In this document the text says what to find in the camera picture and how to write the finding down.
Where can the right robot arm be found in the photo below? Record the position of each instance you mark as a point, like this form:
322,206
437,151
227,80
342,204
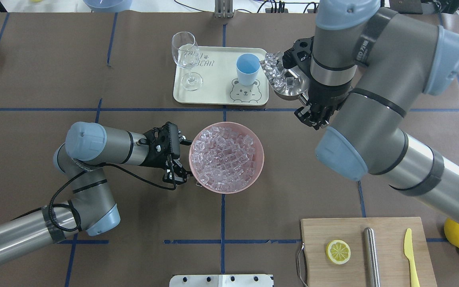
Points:
364,67

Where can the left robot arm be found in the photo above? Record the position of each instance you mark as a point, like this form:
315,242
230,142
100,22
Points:
85,202

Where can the light blue plastic cup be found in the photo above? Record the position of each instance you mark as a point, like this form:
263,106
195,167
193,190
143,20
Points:
247,66

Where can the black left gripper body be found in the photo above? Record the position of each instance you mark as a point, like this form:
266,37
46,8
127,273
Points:
152,160

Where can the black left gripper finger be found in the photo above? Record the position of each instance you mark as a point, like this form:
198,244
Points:
175,173

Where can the pink bowl of ice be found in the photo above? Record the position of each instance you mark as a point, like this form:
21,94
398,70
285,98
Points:
226,157

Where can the aluminium frame post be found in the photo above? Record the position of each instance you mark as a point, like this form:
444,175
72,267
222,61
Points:
223,9

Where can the lemon half slice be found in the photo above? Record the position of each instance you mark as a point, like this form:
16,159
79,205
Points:
338,252

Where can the cream serving tray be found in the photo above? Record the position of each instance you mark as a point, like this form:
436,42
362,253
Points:
220,85

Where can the yellow plastic knife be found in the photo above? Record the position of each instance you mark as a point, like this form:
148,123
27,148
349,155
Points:
409,253

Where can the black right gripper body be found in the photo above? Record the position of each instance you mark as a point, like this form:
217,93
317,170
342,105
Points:
330,95

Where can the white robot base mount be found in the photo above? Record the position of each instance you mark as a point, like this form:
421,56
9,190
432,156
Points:
223,280

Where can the blue bowl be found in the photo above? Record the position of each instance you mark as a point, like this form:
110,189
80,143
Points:
108,6

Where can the clear wine glass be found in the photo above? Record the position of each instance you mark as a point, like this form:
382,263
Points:
186,55

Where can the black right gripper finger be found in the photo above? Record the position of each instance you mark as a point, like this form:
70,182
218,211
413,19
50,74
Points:
314,115

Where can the wooden cutting board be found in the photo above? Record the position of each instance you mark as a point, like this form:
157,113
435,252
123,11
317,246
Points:
316,233

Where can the metal ice scoop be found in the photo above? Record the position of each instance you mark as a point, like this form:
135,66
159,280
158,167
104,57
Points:
284,76

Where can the whole yellow lemon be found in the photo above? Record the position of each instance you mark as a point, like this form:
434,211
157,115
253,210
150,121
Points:
451,231

